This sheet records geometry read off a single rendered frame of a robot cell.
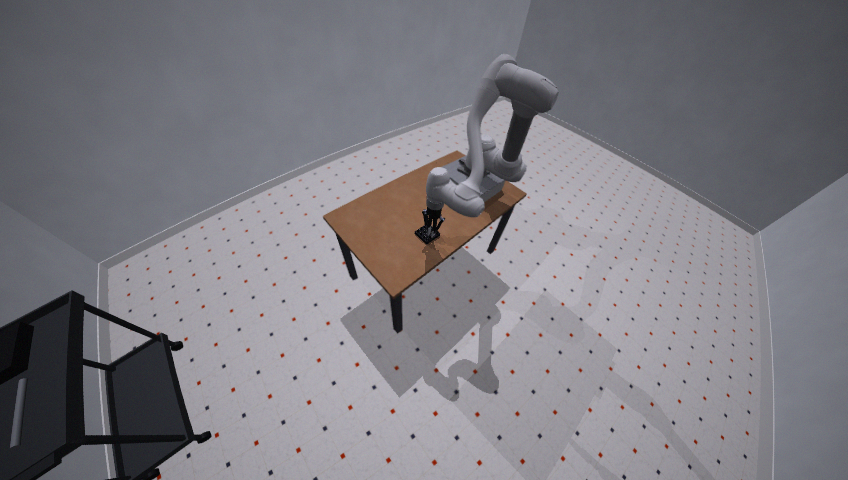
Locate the black knob box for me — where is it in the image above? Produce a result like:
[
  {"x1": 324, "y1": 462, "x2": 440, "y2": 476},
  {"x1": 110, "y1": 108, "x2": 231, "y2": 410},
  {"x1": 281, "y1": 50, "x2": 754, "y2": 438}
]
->
[{"x1": 415, "y1": 225, "x2": 440, "y2": 244}]

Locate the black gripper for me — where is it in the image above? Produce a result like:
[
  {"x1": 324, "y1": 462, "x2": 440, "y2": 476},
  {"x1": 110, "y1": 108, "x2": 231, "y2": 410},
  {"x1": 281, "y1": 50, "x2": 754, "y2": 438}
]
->
[{"x1": 422, "y1": 207, "x2": 445, "y2": 238}]

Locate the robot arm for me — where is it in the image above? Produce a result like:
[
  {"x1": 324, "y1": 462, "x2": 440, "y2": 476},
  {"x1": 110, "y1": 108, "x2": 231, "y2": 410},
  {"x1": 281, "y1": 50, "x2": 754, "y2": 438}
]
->
[{"x1": 426, "y1": 54, "x2": 558, "y2": 218}]

